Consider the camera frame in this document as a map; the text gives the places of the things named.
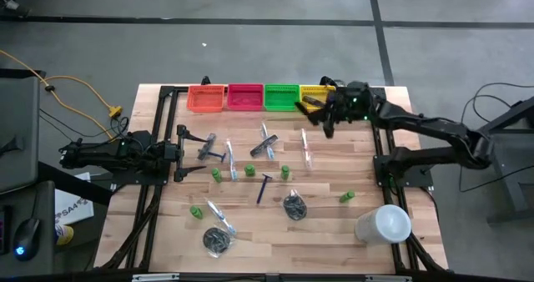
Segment silver frame bracket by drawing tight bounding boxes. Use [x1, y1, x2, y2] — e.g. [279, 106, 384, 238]
[364, 274, 413, 282]
[131, 273, 181, 282]

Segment yellow and blue can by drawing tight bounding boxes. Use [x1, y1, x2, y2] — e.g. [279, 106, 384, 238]
[54, 224, 75, 247]

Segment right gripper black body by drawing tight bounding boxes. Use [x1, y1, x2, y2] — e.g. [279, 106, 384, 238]
[333, 80, 375, 123]

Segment yellow extension cable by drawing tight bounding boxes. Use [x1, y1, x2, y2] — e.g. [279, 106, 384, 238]
[0, 49, 124, 142]

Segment yellow plastic basket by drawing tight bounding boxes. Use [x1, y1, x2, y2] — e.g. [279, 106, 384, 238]
[300, 84, 337, 113]

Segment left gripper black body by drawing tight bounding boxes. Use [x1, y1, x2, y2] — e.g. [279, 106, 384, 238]
[162, 124, 188, 184]

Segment black computer mouse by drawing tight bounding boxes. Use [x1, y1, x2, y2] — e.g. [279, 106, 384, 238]
[12, 217, 42, 262]

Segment black side table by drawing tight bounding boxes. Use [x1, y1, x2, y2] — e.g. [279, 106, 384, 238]
[460, 95, 534, 227]

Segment black keyboard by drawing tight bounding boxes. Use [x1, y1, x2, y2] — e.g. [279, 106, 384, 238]
[0, 205, 13, 256]

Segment dark grey side desk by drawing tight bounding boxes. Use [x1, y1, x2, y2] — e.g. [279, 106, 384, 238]
[0, 179, 58, 277]

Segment red toothbrush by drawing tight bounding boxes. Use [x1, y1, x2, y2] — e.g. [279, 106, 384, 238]
[300, 127, 314, 171]

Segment grey monitor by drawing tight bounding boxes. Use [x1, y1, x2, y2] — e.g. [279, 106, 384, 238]
[0, 75, 42, 194]

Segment green plastic basket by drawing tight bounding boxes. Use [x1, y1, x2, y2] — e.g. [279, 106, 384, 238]
[264, 83, 302, 113]

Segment orange plastic basket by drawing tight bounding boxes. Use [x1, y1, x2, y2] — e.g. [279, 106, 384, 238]
[186, 83, 227, 113]

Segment white plastic cup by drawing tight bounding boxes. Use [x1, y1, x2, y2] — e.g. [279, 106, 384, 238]
[354, 204, 413, 246]

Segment black hair ties in bag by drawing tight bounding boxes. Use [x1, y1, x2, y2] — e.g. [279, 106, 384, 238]
[282, 189, 309, 222]
[202, 225, 235, 259]

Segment red plastic basket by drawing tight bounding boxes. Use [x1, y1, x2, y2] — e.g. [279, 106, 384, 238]
[226, 83, 265, 112]

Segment black frame strut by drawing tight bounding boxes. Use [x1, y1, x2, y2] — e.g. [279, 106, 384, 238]
[37, 160, 114, 207]

